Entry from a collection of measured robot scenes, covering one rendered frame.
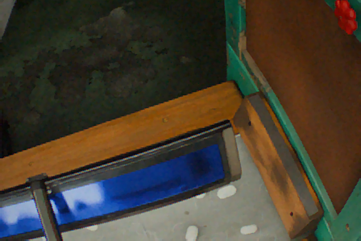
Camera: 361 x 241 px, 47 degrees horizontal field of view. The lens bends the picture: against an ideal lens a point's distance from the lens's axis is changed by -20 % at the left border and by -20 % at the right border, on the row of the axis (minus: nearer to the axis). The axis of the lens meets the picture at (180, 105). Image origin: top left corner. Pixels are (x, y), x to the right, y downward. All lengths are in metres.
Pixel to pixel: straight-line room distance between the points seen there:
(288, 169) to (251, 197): 0.13
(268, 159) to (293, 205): 0.11
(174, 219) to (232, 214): 0.11
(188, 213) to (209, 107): 0.23
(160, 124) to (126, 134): 0.07
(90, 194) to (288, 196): 0.38
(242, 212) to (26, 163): 0.46
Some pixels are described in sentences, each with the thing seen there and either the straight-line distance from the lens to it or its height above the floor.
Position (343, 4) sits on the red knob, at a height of 1.26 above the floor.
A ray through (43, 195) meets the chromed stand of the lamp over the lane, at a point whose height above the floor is 1.12.
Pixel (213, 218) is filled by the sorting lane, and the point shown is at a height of 0.74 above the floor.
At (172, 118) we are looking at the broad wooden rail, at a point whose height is 0.76.
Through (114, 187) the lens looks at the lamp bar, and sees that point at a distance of 0.54.
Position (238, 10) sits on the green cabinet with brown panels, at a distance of 0.88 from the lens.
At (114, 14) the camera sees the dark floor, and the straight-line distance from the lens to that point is 2.43.
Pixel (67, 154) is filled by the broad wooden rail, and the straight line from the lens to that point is 0.98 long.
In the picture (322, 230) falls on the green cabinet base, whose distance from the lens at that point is 0.82.
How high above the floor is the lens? 1.55
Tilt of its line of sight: 52 degrees down
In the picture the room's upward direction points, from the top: 6 degrees counter-clockwise
